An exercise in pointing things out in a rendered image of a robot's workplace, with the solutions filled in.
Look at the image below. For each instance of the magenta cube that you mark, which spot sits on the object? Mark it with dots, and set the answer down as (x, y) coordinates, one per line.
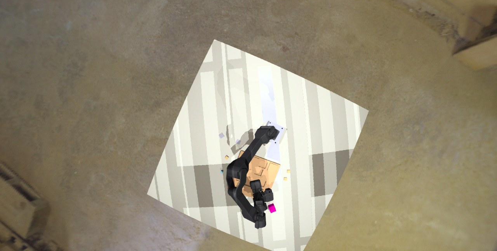
(272, 208)

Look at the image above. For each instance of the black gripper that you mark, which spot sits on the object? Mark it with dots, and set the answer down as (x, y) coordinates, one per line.
(257, 188)

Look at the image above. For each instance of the tan puzzle board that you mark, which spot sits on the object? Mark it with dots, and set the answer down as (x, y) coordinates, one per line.
(262, 169)

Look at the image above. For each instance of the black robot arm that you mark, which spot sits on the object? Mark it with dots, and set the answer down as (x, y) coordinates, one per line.
(239, 168)

